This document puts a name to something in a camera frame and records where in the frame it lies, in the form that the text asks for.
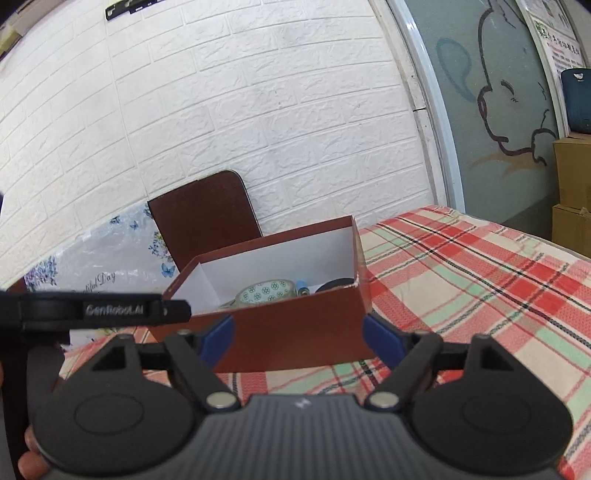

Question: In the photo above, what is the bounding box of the clear patterned tape roll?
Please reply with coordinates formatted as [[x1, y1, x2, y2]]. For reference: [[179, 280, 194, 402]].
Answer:
[[235, 279, 297, 307]]

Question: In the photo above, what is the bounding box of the red-brown cardboard box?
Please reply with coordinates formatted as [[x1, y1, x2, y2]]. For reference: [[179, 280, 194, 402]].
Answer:
[[163, 216, 373, 372]]

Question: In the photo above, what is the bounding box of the lower cardboard box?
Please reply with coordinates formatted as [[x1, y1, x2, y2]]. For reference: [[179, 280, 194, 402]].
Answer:
[[552, 204, 591, 257]]

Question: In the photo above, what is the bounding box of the dark blue bin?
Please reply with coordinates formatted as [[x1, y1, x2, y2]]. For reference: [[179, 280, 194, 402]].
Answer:
[[561, 68, 591, 134]]

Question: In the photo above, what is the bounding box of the upper cardboard box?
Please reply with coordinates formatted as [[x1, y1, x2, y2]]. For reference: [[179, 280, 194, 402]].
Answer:
[[553, 134, 591, 210]]

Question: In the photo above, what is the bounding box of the black roll in box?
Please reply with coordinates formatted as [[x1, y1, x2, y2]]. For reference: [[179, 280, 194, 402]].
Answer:
[[315, 277, 356, 293]]

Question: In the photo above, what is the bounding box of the white door frame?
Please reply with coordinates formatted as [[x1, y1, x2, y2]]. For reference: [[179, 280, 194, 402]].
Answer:
[[370, 0, 466, 213]]

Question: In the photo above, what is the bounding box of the wall notice poster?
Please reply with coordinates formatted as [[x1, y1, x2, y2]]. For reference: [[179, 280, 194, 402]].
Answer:
[[518, 0, 587, 76]]

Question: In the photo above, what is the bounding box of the red plaid bed sheet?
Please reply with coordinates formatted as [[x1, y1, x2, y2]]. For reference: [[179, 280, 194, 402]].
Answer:
[[59, 204, 591, 480]]

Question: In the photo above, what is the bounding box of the floral plastic bag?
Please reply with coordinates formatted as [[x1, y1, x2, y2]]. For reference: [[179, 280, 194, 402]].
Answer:
[[23, 202, 181, 345]]

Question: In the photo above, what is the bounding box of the black wall bracket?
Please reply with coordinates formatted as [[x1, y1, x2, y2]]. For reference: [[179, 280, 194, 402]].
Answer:
[[105, 0, 162, 22]]

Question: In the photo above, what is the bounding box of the frosted glass cartoon door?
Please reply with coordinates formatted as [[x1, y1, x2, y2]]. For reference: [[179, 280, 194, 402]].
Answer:
[[408, 0, 559, 237]]

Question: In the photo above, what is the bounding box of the person's left hand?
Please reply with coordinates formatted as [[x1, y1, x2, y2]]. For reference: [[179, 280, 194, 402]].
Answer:
[[18, 426, 50, 480]]

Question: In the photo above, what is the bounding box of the blue black marker pen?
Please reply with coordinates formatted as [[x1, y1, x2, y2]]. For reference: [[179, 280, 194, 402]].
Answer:
[[295, 280, 311, 296]]

